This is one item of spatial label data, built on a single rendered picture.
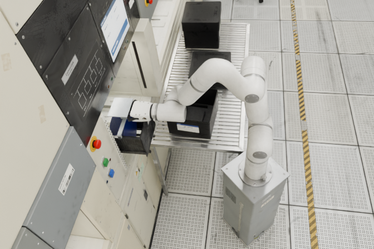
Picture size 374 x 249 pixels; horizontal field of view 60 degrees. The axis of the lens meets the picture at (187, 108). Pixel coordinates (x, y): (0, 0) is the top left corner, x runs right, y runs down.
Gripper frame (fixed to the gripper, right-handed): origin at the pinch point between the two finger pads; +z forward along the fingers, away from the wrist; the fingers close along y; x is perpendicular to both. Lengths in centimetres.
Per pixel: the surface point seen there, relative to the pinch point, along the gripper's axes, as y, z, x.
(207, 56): 86, -31, -39
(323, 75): 160, -139, -125
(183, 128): 21, -23, -41
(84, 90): -18.0, 1.4, 32.8
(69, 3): -5, 2, 62
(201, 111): 41, -31, -48
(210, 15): 115, -30, -24
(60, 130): -38, 2, 35
